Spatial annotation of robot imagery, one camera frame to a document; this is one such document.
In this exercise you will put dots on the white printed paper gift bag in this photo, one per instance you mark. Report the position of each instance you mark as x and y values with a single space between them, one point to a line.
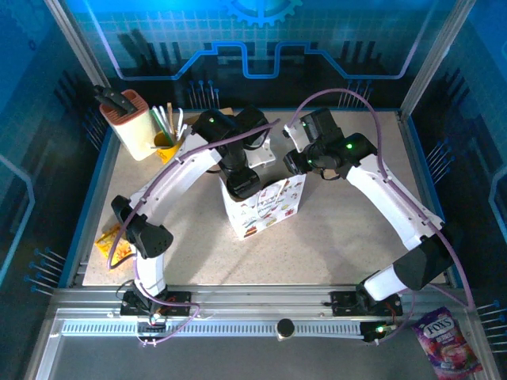
261 221

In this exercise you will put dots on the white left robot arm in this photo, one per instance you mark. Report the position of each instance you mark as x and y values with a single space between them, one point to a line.
174 174

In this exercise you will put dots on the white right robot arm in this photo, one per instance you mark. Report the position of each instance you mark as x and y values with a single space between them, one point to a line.
392 198

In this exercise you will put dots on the white plastic utensil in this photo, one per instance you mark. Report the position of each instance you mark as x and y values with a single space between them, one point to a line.
180 120
184 130

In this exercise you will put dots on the cardboard box of napkins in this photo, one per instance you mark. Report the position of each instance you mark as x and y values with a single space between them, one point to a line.
190 120

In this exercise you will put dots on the yellow mug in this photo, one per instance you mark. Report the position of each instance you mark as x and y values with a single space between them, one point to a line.
168 152

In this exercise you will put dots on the wooden stirrer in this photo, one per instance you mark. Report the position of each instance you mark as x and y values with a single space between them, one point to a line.
170 118

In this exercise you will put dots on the cream knife block orange top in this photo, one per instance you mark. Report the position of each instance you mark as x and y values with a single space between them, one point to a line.
134 134

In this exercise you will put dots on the yellow snack packet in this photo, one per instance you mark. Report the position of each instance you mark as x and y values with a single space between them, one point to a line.
104 242

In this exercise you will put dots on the black round knob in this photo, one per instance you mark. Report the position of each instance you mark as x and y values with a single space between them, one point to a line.
285 326

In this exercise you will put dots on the small circuit board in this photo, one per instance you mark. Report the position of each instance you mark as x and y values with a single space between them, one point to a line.
376 331
152 321

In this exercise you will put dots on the purple Fox's candy bag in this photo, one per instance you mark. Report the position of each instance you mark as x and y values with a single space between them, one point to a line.
443 344

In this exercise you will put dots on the aluminium front rail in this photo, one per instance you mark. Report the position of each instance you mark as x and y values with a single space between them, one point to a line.
257 295

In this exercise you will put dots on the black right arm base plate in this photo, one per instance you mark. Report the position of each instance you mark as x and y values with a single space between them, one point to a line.
340 302

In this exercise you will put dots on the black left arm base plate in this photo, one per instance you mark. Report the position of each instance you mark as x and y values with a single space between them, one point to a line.
178 297

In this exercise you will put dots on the aluminium frame post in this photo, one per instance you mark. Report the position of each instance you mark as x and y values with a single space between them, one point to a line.
435 51
75 39

